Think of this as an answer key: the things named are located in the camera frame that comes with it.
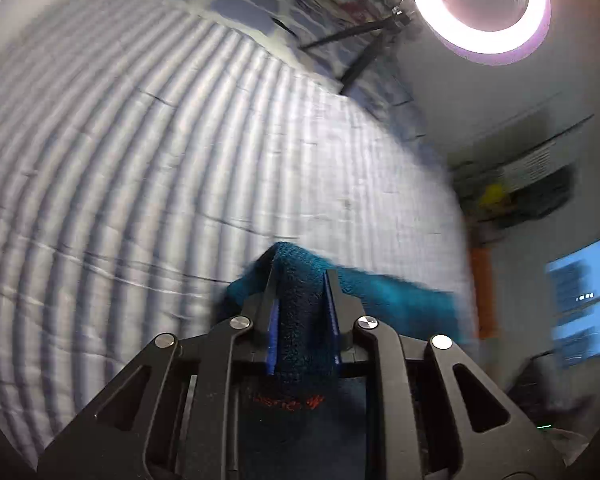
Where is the black clothes rack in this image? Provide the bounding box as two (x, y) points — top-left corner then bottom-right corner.
(450, 110), (596, 221)

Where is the grey striped bed sheet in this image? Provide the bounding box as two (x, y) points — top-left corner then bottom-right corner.
(0, 0), (473, 461)

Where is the ring light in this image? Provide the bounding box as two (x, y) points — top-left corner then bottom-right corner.
(407, 0), (552, 66)

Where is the yellow box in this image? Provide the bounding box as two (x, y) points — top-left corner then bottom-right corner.
(480, 185), (511, 211)

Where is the teal plaid fleece jacket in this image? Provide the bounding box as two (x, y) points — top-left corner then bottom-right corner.
(225, 241), (463, 480)

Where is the dark hanging garment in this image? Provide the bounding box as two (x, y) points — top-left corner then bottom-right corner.
(520, 165), (578, 216)

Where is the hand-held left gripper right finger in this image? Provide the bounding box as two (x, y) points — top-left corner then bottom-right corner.
(322, 269), (568, 480)

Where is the black tripod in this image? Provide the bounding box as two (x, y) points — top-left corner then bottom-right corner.
(297, 7), (413, 96)

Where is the orange stool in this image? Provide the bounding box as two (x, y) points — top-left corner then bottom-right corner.
(470, 245), (496, 341)

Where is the blue checkered bed sheet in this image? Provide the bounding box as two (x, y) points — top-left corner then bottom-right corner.
(135, 0), (431, 141)

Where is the striped white towel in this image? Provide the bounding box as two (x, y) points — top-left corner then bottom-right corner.
(500, 145), (576, 191)

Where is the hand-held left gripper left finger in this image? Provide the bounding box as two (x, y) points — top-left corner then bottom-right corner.
(37, 265), (281, 480)

